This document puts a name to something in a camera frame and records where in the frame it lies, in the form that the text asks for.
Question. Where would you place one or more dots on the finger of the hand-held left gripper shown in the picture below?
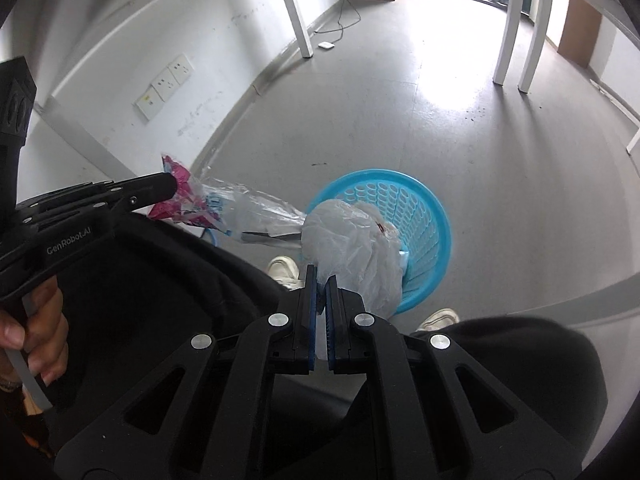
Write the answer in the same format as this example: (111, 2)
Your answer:
(75, 197)
(155, 190)

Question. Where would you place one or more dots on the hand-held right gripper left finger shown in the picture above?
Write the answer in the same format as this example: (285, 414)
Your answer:
(311, 310)

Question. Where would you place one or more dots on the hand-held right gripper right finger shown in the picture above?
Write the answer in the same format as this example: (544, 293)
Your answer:
(331, 320)

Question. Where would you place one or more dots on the pink snack wrapper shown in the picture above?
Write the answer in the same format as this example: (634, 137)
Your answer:
(182, 187)

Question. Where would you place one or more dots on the white plastic bag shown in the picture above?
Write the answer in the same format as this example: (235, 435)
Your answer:
(345, 240)

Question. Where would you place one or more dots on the clear plastic bag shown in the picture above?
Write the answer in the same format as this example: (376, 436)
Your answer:
(250, 210)

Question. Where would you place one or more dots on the blue plastic basket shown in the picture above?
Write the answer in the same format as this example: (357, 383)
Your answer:
(422, 220)

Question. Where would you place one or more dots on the person's left forearm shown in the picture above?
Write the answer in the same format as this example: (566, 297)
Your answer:
(30, 425)

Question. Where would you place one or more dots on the person's left hand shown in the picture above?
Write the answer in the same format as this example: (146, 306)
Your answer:
(47, 330)

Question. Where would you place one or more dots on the person's left white shoe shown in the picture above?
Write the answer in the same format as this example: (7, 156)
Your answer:
(285, 267)

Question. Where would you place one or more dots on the person's white shoe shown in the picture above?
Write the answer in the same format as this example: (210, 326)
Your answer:
(440, 317)
(285, 267)

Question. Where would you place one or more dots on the person's left leg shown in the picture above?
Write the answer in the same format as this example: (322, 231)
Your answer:
(150, 275)

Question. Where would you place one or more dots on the person's leg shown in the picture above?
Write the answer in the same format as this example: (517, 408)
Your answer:
(150, 275)
(525, 365)

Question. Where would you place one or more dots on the person's right white shoe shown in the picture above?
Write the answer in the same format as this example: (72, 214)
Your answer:
(440, 317)

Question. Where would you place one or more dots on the person's right leg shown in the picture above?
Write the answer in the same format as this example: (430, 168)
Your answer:
(525, 365)

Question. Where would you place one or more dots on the white power adapter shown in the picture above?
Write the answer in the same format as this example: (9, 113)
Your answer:
(326, 45)

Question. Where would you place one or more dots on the white table leg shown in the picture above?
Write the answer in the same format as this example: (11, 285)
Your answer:
(536, 45)
(507, 35)
(295, 10)

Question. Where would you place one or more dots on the brown glass-door cabinet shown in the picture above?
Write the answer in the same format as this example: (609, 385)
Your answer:
(580, 30)

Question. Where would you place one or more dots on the white wall socket yellow label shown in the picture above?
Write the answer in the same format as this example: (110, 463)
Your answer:
(149, 105)

